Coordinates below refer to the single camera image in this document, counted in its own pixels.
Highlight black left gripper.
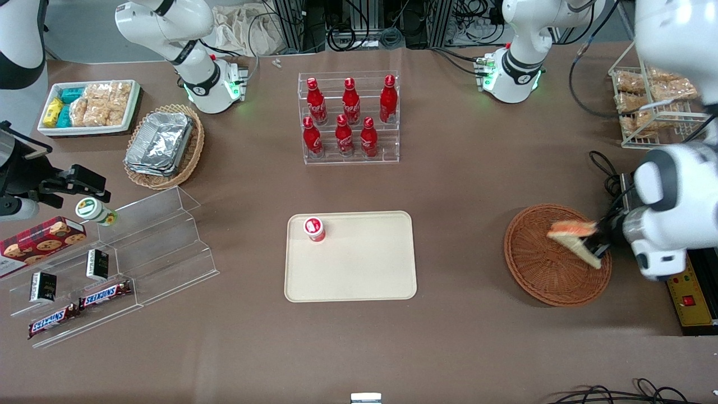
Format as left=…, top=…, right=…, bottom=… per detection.
left=581, top=205, right=633, bottom=260

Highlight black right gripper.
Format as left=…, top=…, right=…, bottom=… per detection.
left=0, top=160, right=112, bottom=203

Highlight triangular sandwich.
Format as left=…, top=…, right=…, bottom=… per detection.
left=547, top=219, right=604, bottom=270

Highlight round brown wicker basket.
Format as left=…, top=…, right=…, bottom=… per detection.
left=504, top=203, right=613, bottom=307

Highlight oval tan wicker basket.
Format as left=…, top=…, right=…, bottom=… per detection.
left=123, top=104, right=205, bottom=191

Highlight beige plastic tray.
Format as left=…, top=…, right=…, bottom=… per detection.
left=284, top=211, right=418, bottom=303

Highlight green and white drink cup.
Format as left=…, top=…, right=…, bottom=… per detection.
left=75, top=198, right=118, bottom=227

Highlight grey metal plate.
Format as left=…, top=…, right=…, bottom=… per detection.
left=620, top=172, right=638, bottom=215

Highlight red cookie box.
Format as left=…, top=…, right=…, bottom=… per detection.
left=0, top=216, right=88, bottom=279

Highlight yellow snack packet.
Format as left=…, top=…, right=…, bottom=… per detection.
left=43, top=98, right=65, bottom=129

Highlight small black box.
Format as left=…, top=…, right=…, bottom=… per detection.
left=86, top=249, right=110, bottom=282
left=29, top=272, right=58, bottom=305

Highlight white rectangular bin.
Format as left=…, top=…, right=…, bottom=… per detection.
left=37, top=80, right=141, bottom=137

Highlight stack of foil trays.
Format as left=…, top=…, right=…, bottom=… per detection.
left=125, top=111, right=195, bottom=178

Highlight clear acrylic step shelf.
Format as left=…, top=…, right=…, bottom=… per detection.
left=0, top=186, right=220, bottom=350

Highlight Snickers bar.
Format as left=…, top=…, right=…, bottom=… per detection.
left=79, top=280, right=134, bottom=310
left=28, top=304, right=81, bottom=340

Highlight clear bag of fried snacks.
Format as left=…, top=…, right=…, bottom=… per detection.
left=615, top=71, right=647, bottom=94
left=615, top=93, right=649, bottom=113
left=620, top=112, right=655, bottom=137
left=648, top=70, right=699, bottom=102

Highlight beige cloth bag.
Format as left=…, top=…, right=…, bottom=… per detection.
left=210, top=3, right=282, bottom=57

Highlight clear acrylic bottle rack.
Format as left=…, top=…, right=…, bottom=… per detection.
left=298, top=71, right=401, bottom=166

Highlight red cola bottle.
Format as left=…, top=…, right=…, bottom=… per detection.
left=335, top=114, right=355, bottom=157
left=306, top=77, right=328, bottom=125
left=303, top=116, right=324, bottom=158
left=360, top=116, right=379, bottom=158
left=380, top=75, right=398, bottom=124
left=342, top=77, right=361, bottom=125

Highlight red cup with white lid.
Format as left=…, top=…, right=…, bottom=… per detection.
left=303, top=217, right=326, bottom=243

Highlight black power cable with plug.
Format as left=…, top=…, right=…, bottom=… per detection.
left=589, top=150, right=636, bottom=226

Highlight white wire rack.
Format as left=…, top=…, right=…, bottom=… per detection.
left=609, top=42, right=711, bottom=150

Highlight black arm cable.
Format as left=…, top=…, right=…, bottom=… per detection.
left=569, top=39, right=641, bottom=119

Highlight black cables at table edge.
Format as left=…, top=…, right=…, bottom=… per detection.
left=547, top=378, right=718, bottom=404

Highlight black cables at arm base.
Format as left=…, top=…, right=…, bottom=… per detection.
left=431, top=47, right=490, bottom=77

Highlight aluminium frame profiles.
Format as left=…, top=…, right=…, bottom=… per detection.
left=272, top=0, right=456, bottom=52

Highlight coiled black cable bundle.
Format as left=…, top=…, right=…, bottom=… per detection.
left=327, top=22, right=406, bottom=52

